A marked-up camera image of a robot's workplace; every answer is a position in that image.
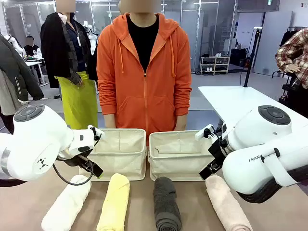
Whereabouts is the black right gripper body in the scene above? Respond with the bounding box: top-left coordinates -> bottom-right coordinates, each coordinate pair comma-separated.
208,138 -> 229,167

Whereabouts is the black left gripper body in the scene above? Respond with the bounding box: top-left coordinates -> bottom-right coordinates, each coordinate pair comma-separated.
57,154 -> 94,169

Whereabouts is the yellow towel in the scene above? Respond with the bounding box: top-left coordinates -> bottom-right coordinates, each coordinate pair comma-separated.
96,172 -> 131,231

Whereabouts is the pink towel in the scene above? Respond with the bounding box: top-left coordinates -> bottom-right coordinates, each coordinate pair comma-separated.
205,175 -> 254,231

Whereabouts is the white towel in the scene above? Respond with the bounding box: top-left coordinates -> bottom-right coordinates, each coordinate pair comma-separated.
40,175 -> 92,231

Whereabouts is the dark grey towel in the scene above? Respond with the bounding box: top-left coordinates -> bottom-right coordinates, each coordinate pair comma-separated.
153,177 -> 183,231

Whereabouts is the person's left hand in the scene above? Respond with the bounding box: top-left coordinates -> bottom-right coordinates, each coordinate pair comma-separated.
173,114 -> 188,132

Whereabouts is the person's right hand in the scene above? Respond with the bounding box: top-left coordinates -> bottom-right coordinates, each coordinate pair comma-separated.
104,114 -> 117,129

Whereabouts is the cream fabric basket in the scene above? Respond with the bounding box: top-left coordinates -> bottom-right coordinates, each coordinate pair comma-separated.
148,129 -> 221,181
85,128 -> 148,181

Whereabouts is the white side table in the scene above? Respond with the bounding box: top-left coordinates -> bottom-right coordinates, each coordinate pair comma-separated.
197,86 -> 308,135

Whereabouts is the yellow-green skirt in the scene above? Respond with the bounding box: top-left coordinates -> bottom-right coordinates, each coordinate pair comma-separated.
54,71 -> 99,130

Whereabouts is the wooden shoe rack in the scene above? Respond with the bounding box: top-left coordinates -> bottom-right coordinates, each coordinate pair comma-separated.
200,55 -> 231,75

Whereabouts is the person in orange hoodie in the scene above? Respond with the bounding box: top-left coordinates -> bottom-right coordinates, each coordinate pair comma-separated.
96,0 -> 193,146

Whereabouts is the black bag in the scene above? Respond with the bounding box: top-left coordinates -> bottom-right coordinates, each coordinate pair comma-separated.
231,48 -> 248,68

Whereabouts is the black tripod pole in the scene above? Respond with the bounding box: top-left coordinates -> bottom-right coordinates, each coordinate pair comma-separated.
243,27 -> 263,88

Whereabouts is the white background desk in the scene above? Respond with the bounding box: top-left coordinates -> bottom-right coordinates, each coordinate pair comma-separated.
24,57 -> 46,85

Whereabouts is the figure in dark puffer jacket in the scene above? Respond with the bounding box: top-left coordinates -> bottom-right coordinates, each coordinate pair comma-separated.
0,35 -> 45,135

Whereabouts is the mannequin in black jacket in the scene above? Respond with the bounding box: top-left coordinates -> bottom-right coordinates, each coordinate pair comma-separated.
40,0 -> 93,89

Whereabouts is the seated person in background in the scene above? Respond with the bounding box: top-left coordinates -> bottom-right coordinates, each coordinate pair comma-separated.
23,36 -> 41,58

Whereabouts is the white background mannequin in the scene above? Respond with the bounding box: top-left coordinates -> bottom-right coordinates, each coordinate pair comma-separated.
83,20 -> 99,49

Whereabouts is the black garment on rack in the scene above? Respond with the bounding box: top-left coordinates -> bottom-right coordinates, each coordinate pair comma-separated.
280,26 -> 301,48

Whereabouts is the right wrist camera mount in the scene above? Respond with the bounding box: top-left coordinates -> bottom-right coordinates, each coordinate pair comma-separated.
195,124 -> 218,142

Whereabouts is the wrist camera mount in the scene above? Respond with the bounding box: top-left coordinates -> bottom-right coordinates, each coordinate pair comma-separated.
87,124 -> 106,147
195,124 -> 218,142

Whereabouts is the thin black cable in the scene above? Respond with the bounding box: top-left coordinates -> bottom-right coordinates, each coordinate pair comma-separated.
52,158 -> 94,186

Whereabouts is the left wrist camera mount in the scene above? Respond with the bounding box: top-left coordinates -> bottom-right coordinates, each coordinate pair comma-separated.
87,124 -> 106,147

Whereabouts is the black cable sleeve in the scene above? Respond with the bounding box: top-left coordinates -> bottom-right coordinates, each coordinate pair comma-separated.
237,168 -> 308,204

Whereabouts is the white velcro strap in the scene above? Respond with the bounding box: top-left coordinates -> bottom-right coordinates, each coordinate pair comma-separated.
259,148 -> 299,187

